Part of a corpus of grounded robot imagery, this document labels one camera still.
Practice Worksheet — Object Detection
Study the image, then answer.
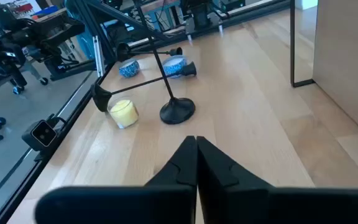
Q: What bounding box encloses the wooden shelf riser black frame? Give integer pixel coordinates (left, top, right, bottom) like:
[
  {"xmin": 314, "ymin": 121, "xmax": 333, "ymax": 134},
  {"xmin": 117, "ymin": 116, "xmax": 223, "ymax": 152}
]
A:
[{"xmin": 290, "ymin": 0, "xmax": 358, "ymax": 144}]

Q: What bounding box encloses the black aluminium rail frame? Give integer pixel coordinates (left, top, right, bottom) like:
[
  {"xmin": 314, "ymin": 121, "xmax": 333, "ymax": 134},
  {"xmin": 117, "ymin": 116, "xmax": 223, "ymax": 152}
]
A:
[{"xmin": 0, "ymin": 0, "xmax": 291, "ymax": 224}]

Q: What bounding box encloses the black metal candlestick holder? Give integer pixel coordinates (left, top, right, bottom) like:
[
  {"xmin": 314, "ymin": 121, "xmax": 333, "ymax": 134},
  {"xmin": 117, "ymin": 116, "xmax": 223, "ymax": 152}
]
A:
[
  {"xmin": 132, "ymin": 0, "xmax": 196, "ymax": 125},
  {"xmin": 90, "ymin": 61, "xmax": 198, "ymax": 113}
]

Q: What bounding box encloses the silver aluminium bracket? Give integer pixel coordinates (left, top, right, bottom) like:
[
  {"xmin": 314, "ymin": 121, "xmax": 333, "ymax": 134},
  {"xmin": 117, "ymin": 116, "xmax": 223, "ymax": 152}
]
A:
[{"xmin": 92, "ymin": 35, "xmax": 104, "ymax": 78}]

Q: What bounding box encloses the yellow candle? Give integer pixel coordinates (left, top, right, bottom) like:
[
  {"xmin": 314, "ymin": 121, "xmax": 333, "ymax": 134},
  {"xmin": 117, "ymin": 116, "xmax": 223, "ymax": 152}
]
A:
[{"xmin": 106, "ymin": 98, "xmax": 140, "ymax": 129}]

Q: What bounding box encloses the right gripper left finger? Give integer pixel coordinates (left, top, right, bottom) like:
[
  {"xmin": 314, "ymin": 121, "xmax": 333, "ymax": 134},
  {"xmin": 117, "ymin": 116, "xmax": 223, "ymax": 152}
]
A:
[{"xmin": 34, "ymin": 135, "xmax": 198, "ymax": 224}]

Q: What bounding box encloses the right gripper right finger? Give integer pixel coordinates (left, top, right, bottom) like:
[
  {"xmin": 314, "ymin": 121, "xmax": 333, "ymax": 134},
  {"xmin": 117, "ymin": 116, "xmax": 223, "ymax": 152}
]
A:
[{"xmin": 196, "ymin": 136, "xmax": 358, "ymax": 224}]

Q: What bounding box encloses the white tealight candle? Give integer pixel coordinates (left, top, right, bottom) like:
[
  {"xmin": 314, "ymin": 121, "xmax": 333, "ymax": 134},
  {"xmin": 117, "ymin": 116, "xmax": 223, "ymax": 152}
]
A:
[{"xmin": 118, "ymin": 58, "xmax": 140, "ymax": 79}]

